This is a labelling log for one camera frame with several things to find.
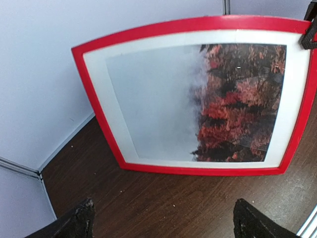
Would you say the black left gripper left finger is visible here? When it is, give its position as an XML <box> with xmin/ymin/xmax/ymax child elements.
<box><xmin>27</xmin><ymin>198</ymin><xmax>95</xmax><ymax>238</ymax></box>

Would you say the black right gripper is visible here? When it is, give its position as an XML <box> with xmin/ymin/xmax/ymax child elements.
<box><xmin>301</xmin><ymin>0</ymin><xmax>317</xmax><ymax>50</ymax></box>

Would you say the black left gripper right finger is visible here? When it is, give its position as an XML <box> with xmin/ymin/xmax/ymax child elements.
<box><xmin>233</xmin><ymin>198</ymin><xmax>298</xmax><ymax>238</ymax></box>

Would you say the clear acrylic sheet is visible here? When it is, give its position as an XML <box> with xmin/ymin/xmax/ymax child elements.
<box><xmin>77</xmin><ymin>30</ymin><xmax>311</xmax><ymax>175</ymax></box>

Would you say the right aluminium corner post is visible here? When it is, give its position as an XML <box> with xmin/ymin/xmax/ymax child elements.
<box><xmin>222</xmin><ymin>0</ymin><xmax>231</xmax><ymax>15</ymax></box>

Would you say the aluminium corner post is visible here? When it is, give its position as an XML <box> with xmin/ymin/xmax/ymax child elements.
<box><xmin>0</xmin><ymin>157</ymin><xmax>57</xmax><ymax>220</ymax></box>
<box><xmin>222</xmin><ymin>0</ymin><xmax>231</xmax><ymax>15</ymax></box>

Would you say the left aluminium corner post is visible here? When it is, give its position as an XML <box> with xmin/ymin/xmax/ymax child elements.
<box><xmin>0</xmin><ymin>157</ymin><xmax>57</xmax><ymax>220</ymax></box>

